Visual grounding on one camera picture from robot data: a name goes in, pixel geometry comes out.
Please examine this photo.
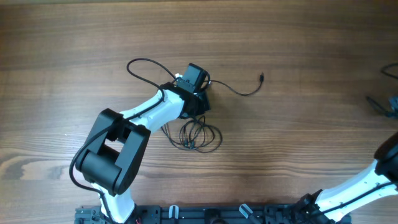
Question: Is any black cable bundle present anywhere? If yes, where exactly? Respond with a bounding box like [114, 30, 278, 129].
[160, 115, 223, 154]

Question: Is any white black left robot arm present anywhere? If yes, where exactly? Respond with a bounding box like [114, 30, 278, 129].
[69, 63, 210, 223]

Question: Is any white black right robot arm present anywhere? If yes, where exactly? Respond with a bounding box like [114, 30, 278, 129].
[304, 133, 397, 223]

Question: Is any black left camera cable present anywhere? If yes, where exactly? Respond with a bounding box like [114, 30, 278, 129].
[68, 58, 178, 224]

